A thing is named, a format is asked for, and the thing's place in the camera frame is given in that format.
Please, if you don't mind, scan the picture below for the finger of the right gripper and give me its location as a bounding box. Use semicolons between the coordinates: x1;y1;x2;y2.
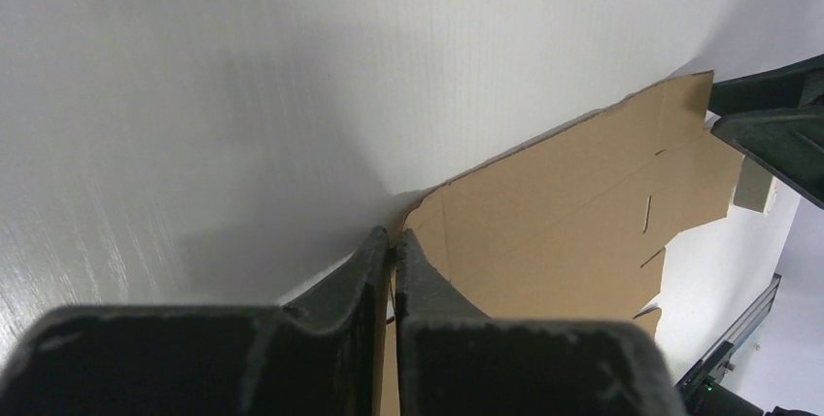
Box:
708;54;823;208

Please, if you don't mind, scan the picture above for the black base frame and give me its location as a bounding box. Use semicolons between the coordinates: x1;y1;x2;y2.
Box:
675;273;781;400

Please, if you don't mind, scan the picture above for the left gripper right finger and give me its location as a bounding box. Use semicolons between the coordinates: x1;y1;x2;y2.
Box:
395;229;685;415

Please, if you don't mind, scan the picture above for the brown cardboard box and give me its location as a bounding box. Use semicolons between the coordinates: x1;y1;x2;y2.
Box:
378;70;745;416

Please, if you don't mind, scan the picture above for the small pink white stapler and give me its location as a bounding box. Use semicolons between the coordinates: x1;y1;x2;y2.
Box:
732;156;777;215

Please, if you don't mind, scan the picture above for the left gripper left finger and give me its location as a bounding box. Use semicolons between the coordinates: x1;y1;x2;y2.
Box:
1;227;391;415

